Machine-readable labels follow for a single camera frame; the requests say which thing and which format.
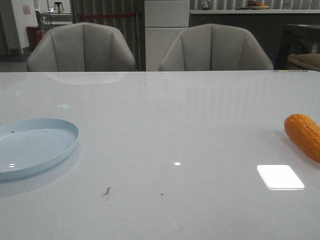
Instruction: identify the light blue round plate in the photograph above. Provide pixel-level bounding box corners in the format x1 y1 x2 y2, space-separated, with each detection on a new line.
0 118 79 181

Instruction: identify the orange corn cob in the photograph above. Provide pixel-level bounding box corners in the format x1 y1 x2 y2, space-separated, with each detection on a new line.
284 114 320 163

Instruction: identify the right grey upholstered chair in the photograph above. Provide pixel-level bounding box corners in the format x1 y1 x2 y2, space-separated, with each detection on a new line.
158 23 274 72

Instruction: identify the grey upholstered chair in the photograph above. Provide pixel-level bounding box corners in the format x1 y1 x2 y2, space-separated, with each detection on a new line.
158 23 274 72
26 22 136 72

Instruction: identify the white cabinet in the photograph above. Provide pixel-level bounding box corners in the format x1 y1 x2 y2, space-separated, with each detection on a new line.
144 0 190 72

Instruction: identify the left grey upholstered chair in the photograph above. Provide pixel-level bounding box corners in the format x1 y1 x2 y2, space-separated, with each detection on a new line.
26 22 136 72

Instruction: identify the red barrier belt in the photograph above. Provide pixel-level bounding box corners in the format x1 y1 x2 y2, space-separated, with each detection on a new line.
80 13 136 20

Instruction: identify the grey counter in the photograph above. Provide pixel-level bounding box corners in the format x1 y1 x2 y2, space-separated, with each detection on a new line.
189 9 320 66

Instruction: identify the fruit bowl on counter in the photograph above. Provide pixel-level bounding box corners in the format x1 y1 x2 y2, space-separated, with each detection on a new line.
246 0 270 10

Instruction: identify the red bin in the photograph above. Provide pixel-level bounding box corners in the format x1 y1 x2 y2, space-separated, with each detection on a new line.
26 26 42 51

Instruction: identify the dark side table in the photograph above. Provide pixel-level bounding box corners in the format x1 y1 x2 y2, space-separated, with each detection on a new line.
274 24 320 70

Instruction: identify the tan cushion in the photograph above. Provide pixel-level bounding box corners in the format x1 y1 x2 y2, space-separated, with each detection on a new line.
287 53 320 72

